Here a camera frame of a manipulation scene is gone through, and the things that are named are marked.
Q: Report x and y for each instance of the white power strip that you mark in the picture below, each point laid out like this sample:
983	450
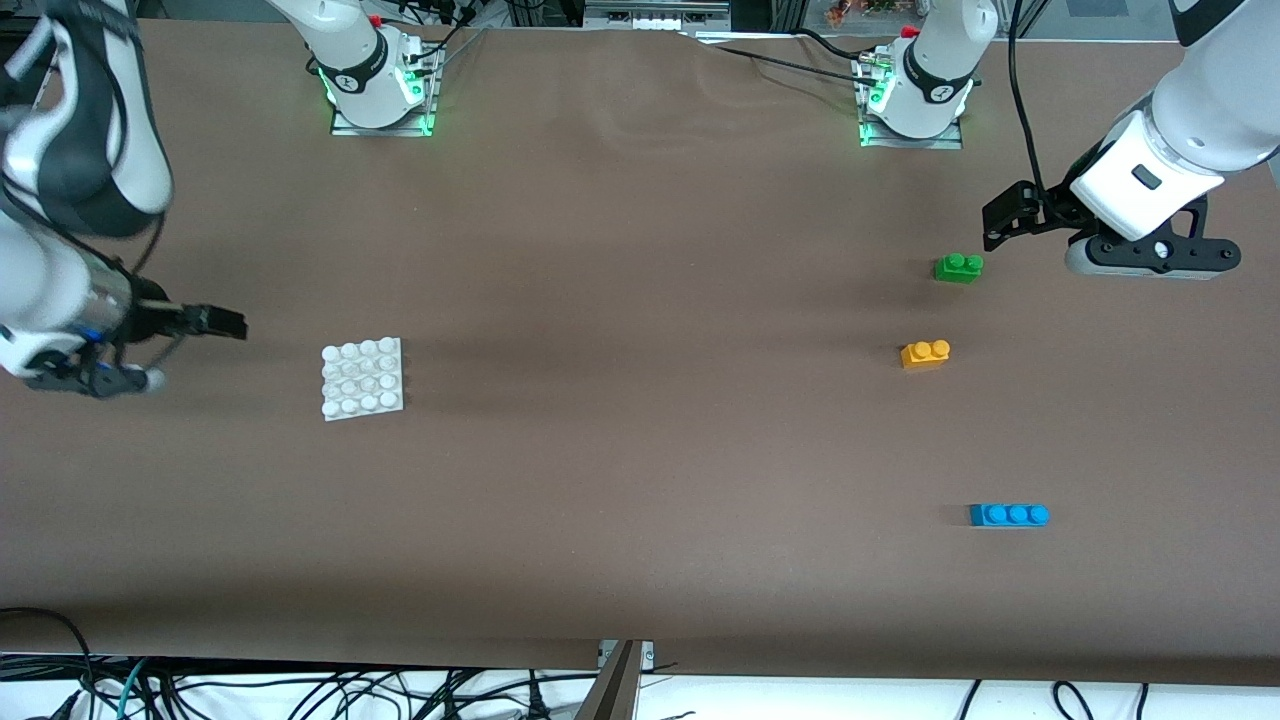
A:
655	20

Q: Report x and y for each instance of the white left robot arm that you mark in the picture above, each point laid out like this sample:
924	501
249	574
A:
940	60

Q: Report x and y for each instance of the brown table cover sheet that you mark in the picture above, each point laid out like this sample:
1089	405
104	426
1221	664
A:
640	250

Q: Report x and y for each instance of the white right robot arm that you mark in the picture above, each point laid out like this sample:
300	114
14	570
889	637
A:
350	55

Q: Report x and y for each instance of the yellow two-stud block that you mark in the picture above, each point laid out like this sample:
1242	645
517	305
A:
925	357

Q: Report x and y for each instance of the aluminium profile beam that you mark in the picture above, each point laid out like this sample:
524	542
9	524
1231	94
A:
612	695

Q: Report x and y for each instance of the blue three-stud block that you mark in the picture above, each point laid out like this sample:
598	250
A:
1010	516

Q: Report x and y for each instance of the green two-stud block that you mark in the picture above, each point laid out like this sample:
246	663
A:
958	270

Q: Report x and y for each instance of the small metal bracket plate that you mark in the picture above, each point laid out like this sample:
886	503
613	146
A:
647	655

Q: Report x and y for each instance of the white studded base plate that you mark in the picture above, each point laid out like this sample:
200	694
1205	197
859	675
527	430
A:
362	380

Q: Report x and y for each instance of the colourful small objects pile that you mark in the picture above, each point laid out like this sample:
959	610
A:
860	10

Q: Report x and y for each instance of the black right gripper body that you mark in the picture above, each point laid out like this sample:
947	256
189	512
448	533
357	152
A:
162	321

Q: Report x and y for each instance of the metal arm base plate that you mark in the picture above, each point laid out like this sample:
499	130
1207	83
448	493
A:
380	131
910	143

